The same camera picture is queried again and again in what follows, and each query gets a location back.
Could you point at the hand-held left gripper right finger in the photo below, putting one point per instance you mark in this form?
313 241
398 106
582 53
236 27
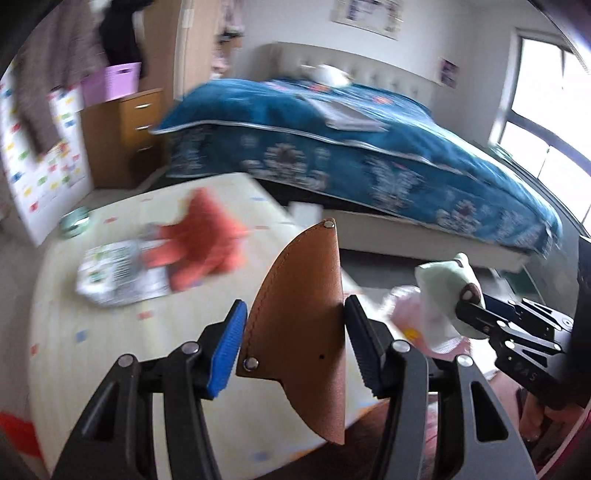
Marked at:
364 346

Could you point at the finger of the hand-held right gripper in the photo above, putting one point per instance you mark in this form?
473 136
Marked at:
496 307
475 318

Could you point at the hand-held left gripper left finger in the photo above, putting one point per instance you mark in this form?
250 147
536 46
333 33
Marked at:
226 350

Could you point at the pale green plush toy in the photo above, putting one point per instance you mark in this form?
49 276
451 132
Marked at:
438 295

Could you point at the pink plastic bag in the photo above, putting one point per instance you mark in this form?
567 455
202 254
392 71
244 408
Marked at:
406 318

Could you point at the brown leather sheath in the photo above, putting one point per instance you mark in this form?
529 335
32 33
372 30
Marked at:
300 323

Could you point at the person's right hand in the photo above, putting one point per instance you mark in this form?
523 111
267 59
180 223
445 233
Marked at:
535 415

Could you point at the orange cloth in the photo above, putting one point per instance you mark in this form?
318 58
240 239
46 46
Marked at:
203 235

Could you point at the silver printed packet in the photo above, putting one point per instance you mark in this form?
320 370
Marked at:
115 272

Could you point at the white cardboard box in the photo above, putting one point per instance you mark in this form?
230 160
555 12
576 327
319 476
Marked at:
307 213

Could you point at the bed with blue quilt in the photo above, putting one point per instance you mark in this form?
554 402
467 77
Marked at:
369 152

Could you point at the red stool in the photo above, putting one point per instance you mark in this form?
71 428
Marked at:
16 434

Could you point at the window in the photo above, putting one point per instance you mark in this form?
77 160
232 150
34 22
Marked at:
540 83

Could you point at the white paper stack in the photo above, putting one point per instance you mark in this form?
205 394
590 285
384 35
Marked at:
351 117

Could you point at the wooden nightstand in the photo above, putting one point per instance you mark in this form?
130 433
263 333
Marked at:
138 134

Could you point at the polka dot fabric wardrobe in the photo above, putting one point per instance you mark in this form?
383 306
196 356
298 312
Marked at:
46 184

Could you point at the white plush toy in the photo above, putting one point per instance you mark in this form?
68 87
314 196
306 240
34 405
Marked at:
330 74

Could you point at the purple storage basket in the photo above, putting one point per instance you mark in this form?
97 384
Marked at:
111 83

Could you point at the tall wooden wardrobe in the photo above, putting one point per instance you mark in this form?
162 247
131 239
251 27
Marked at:
194 46

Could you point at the brown coat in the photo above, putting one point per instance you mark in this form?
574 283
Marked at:
51 69

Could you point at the pink hanging clothes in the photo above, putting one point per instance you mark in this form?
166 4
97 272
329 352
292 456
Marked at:
228 18

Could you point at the black coat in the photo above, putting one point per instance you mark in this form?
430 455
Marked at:
120 32

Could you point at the small wall picture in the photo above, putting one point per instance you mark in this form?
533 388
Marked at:
448 73

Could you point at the white upholstered bed frame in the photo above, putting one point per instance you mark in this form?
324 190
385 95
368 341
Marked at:
378 69

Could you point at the wall poster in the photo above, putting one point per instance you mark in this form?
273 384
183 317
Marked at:
364 14

